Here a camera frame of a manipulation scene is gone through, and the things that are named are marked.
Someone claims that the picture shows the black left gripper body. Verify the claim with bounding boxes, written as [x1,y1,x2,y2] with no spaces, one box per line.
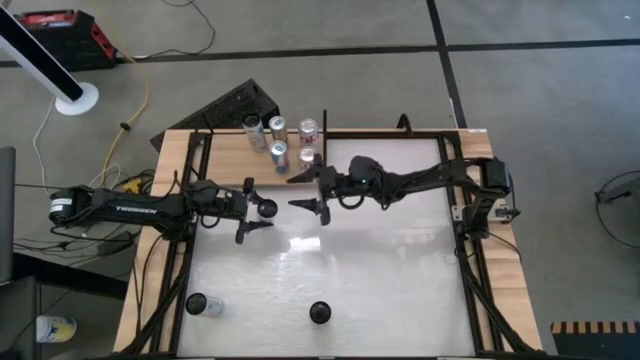
[218,191,249,222]

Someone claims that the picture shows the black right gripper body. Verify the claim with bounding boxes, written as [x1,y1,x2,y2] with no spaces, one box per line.
[323,166,354,202]

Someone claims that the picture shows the silver Diet Coke can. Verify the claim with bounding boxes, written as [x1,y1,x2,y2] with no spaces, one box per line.
[298,118,320,147]
[297,145,317,172]

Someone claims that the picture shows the blue silver Red Bull can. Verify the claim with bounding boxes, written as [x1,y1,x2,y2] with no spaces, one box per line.
[268,115,290,145]
[269,140,291,175]

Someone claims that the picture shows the Celsius Peach Vibe can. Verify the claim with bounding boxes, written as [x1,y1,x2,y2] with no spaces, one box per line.
[242,113,270,154]

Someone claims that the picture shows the white Celsius can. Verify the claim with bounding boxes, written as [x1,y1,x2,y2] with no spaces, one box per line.
[184,292,225,319]

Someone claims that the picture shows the Celsius Tropical Vibe pineapple can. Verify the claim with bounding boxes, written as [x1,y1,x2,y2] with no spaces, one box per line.
[308,300,333,326]

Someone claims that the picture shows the red black toolbox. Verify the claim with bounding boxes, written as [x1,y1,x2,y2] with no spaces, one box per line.
[13,8,120,72]

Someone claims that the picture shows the white black tower device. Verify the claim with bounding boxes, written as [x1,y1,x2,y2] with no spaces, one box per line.
[0,4,100,117]

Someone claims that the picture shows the black wood striped pallet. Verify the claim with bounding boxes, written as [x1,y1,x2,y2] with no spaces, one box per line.
[549,320,640,360]

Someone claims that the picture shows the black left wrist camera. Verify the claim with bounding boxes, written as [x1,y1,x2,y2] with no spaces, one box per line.
[192,179,221,201]

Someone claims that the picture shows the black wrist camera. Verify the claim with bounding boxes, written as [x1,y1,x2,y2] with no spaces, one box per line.
[349,155,385,190]
[192,179,221,201]

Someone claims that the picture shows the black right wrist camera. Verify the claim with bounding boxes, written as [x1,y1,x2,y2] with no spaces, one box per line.
[349,155,385,190]

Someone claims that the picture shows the yellow cable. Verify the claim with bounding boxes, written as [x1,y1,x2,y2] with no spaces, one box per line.
[99,54,151,189]

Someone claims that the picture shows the black floor cable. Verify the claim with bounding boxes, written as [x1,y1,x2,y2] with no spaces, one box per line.
[132,0,217,57]

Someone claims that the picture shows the black table frame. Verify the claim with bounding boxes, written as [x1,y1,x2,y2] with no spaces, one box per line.
[134,128,539,360]

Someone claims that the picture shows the white cable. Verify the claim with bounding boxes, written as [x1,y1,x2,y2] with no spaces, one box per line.
[31,97,57,184]

